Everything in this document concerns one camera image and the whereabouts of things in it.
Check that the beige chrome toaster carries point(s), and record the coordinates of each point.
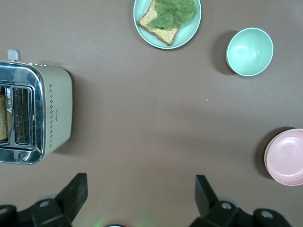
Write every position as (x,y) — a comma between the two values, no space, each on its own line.
(56,106)

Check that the green lettuce leaf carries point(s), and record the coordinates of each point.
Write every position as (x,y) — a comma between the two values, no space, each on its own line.
(175,11)

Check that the brown toast slice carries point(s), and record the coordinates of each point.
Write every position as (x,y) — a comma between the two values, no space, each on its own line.
(165,35)

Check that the green shallow plate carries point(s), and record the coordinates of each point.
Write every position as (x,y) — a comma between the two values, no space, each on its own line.
(187,35)

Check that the beige shallow plate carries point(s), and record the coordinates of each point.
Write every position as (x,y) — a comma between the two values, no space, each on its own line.
(265,154)

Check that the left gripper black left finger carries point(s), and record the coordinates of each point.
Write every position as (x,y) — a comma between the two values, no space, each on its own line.
(71,196)

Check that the bread slice in toaster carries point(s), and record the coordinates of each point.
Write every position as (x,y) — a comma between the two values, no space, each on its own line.
(2,118)

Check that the pink shallow plate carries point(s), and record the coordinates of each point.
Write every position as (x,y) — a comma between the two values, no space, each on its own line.
(288,156)

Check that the green deep bowl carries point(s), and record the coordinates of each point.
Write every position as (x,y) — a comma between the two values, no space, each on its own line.
(248,52)

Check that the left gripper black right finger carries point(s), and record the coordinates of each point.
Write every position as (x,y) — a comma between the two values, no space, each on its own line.
(206,198)

